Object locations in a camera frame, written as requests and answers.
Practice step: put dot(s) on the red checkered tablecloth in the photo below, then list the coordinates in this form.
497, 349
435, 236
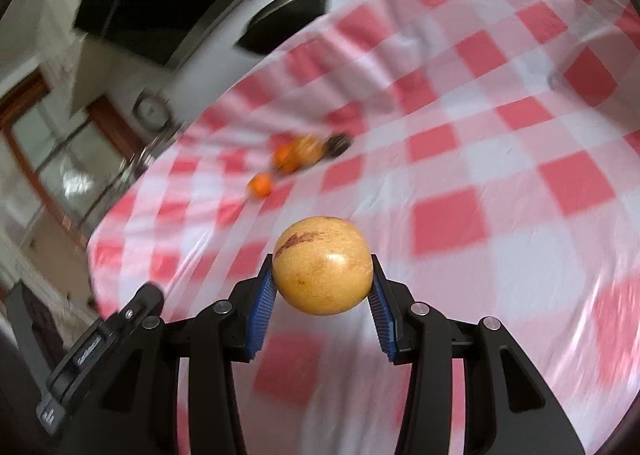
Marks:
525, 260

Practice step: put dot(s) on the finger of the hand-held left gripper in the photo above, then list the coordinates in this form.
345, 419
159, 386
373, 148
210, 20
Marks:
142, 302

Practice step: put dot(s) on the small orange fruit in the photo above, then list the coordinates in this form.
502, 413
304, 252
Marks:
286, 157
261, 185

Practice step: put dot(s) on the small dark fruit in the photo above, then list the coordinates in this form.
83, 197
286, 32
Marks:
338, 145

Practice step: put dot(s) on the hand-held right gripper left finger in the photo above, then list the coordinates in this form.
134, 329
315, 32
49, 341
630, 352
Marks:
259, 315

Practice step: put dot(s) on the round yellow fruit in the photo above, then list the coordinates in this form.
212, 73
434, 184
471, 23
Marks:
322, 267

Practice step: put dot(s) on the round wall clock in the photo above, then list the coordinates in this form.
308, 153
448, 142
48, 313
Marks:
151, 111

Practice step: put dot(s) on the brown round fruit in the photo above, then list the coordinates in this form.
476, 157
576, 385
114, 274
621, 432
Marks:
310, 150

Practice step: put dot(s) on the black frying pan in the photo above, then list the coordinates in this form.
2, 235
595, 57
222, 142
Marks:
287, 22

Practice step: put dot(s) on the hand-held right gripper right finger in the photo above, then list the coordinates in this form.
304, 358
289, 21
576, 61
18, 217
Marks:
382, 320

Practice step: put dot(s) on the wooden framed glass door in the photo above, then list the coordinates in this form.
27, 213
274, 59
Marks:
25, 90

